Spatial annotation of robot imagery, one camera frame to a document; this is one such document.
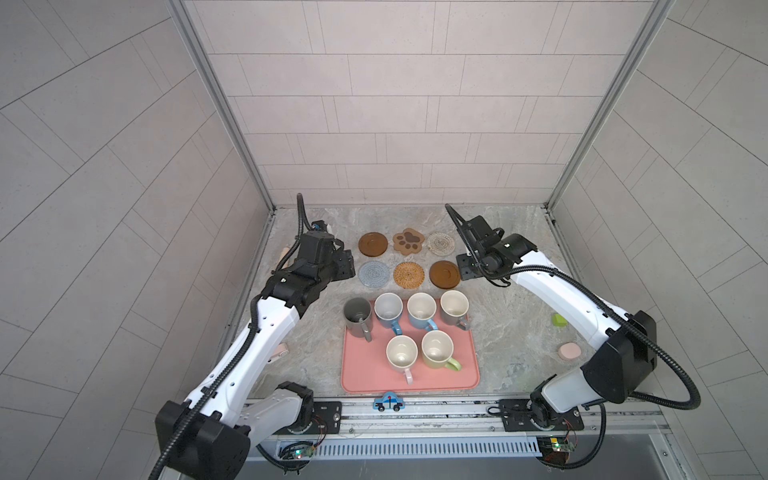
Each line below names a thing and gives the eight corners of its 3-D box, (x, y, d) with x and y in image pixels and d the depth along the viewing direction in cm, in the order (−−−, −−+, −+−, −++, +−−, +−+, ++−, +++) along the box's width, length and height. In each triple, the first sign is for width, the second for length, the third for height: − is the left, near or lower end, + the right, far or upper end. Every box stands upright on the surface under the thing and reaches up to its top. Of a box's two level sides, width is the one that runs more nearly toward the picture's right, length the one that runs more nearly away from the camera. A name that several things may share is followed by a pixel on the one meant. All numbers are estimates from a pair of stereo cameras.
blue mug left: (375, 340, 85) (373, 326, 77) (376, 308, 92) (375, 292, 84) (403, 340, 85) (403, 326, 77) (402, 308, 92) (403, 292, 84)
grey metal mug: (346, 345, 84) (340, 332, 76) (349, 313, 90) (345, 297, 82) (371, 345, 84) (368, 332, 76) (373, 313, 90) (371, 297, 82)
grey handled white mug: (436, 325, 88) (440, 312, 81) (440, 301, 93) (444, 287, 86) (462, 331, 87) (468, 318, 80) (464, 307, 92) (470, 292, 84)
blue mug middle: (407, 337, 86) (408, 325, 78) (407, 306, 92) (408, 292, 85) (434, 337, 86) (438, 325, 78) (432, 306, 92) (435, 292, 85)
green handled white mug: (421, 374, 79) (423, 365, 72) (419, 341, 84) (421, 330, 77) (455, 374, 79) (460, 365, 72) (451, 341, 84) (456, 330, 77)
